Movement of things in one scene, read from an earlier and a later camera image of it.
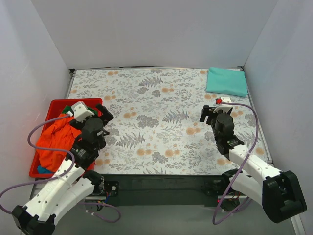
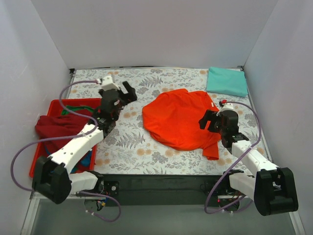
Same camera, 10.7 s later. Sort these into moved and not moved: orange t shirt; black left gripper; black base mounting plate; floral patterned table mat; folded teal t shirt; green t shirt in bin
Moved: orange t shirt; black left gripper
Not moved: black base mounting plate; folded teal t shirt; green t shirt in bin; floral patterned table mat
